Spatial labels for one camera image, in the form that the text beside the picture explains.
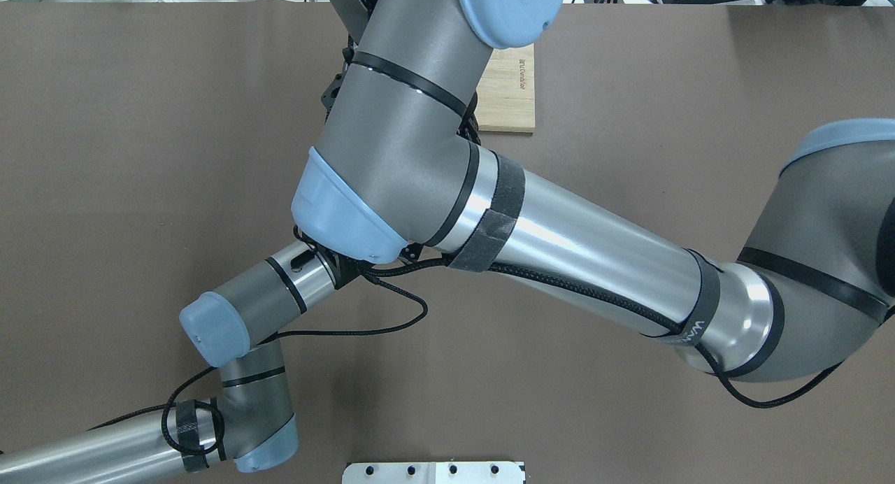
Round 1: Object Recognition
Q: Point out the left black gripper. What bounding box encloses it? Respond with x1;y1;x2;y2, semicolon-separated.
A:
323;250;361;290

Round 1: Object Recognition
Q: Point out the wooden cutting board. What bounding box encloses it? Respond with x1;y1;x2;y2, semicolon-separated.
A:
475;44;536;134

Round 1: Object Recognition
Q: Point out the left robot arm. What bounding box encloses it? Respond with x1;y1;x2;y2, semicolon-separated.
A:
2;241;358;483

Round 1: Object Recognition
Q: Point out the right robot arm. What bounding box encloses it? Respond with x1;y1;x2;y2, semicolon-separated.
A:
292;0;893;389

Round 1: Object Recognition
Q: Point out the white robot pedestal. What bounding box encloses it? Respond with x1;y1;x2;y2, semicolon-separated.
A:
341;461;527;483

